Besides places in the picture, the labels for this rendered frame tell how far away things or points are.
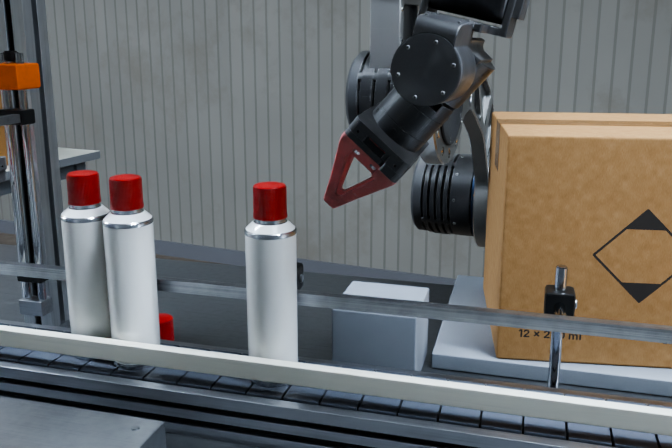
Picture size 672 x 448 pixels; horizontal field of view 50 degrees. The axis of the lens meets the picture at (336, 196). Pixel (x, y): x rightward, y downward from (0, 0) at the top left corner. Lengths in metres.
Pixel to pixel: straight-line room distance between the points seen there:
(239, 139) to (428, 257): 1.15
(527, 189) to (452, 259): 2.64
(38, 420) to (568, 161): 0.60
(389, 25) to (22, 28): 0.49
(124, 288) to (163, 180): 3.30
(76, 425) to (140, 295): 0.15
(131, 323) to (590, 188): 0.52
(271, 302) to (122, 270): 0.16
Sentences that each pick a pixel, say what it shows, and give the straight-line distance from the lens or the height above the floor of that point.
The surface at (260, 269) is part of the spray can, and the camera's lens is 0.71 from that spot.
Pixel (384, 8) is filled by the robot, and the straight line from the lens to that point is 1.07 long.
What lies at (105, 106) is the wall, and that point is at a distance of 4.23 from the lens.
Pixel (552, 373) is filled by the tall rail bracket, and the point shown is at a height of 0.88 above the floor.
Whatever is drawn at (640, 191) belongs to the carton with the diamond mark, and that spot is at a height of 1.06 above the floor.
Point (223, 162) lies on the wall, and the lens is 3.83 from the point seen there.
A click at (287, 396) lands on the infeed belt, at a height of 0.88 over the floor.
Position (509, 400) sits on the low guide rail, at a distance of 0.69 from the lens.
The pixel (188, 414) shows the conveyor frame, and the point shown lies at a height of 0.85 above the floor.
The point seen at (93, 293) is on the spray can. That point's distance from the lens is 0.82.
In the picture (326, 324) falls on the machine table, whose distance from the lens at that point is 1.02.
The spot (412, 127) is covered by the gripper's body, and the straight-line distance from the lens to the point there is 0.65.
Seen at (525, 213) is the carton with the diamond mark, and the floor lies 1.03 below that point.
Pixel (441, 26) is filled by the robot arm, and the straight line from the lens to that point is 0.57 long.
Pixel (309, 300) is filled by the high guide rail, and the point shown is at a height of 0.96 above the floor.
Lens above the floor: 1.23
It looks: 13 degrees down
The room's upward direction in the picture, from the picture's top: straight up
